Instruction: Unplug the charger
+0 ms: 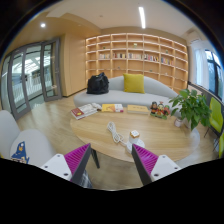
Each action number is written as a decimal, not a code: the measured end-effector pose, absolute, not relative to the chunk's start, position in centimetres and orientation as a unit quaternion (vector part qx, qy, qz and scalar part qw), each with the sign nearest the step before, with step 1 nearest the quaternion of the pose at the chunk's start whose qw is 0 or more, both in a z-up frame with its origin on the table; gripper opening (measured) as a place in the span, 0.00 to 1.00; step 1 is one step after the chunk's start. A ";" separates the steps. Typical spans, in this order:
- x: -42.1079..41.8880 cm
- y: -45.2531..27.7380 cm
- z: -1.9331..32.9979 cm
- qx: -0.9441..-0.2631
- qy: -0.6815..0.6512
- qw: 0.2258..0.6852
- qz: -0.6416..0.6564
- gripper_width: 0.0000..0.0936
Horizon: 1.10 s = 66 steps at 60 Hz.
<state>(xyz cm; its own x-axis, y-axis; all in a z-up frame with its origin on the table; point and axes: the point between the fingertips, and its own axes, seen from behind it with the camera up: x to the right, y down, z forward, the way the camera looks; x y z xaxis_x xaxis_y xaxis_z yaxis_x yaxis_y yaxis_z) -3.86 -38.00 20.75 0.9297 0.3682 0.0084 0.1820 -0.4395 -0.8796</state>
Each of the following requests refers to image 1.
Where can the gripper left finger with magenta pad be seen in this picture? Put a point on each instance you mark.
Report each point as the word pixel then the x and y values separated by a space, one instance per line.
pixel 71 166

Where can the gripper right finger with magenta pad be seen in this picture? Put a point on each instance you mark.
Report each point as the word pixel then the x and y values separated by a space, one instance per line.
pixel 151 167

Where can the white charger cube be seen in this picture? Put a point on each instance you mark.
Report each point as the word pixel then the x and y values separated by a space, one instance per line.
pixel 134 134

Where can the white round power strip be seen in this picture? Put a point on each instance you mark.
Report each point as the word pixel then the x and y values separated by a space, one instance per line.
pixel 139 142

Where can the grey armchair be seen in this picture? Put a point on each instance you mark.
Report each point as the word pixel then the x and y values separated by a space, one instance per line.
pixel 28 146

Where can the round wooden coffee table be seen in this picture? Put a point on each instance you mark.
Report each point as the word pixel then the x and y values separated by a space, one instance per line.
pixel 159 136

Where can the blue cartoon cushion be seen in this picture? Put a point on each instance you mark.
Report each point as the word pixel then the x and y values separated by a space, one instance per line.
pixel 20 154

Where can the red book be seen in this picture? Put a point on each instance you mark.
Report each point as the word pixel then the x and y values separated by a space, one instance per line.
pixel 77 113

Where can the colourful figurine toys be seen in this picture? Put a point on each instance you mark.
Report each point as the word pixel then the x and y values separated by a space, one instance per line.
pixel 159 110

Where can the yellow flat book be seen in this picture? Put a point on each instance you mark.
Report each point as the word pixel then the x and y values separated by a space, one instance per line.
pixel 137 109

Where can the yellow picture book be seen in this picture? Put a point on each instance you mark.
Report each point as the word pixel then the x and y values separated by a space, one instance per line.
pixel 112 108

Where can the green potted plant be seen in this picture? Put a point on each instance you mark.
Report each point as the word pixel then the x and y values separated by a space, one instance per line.
pixel 192 107

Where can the grey curved sofa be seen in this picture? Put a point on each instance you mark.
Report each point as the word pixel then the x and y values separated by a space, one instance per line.
pixel 154 91

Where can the green chair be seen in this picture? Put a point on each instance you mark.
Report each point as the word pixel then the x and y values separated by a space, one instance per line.
pixel 216 125

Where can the yellow cushion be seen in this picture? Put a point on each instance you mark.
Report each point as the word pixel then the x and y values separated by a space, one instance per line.
pixel 133 83

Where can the black bag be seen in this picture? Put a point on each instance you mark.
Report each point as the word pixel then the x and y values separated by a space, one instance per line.
pixel 98 84

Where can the grey glass double door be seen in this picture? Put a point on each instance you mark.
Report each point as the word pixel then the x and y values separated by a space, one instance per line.
pixel 30 76

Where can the window with white curtain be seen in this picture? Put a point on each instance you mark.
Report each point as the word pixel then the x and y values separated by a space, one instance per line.
pixel 209 71

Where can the round ceiling spotlight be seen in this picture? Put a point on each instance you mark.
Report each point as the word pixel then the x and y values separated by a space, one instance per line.
pixel 42 25

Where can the long ceiling light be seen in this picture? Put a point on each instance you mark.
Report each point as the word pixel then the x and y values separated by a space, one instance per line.
pixel 142 17

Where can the wooden wall bookshelf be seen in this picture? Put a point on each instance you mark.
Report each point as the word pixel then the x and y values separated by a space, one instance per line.
pixel 160 58

